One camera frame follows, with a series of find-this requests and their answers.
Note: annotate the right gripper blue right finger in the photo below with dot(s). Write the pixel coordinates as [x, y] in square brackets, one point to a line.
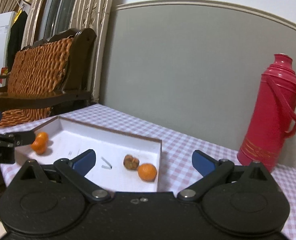
[203, 163]

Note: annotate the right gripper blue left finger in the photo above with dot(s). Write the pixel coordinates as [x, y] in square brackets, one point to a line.
[84, 162]

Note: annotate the orange tangerine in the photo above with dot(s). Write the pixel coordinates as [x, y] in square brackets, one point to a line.
[147, 172]
[40, 143]

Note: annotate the dark wooden armchair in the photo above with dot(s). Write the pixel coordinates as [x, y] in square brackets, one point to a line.
[74, 85]

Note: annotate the orange woven chair cushion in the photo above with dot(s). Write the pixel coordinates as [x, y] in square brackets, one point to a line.
[37, 70]

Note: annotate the red thermos flask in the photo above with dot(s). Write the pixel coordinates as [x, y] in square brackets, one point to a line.
[274, 117]

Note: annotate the black hanging coat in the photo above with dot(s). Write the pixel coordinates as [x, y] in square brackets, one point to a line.
[15, 39]

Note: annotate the yellow hanging garment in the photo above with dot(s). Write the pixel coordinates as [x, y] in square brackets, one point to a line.
[17, 15]

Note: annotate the glass window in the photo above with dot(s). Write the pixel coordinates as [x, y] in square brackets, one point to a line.
[56, 17]

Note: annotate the beige striped curtain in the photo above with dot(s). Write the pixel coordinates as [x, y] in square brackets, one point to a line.
[92, 14]

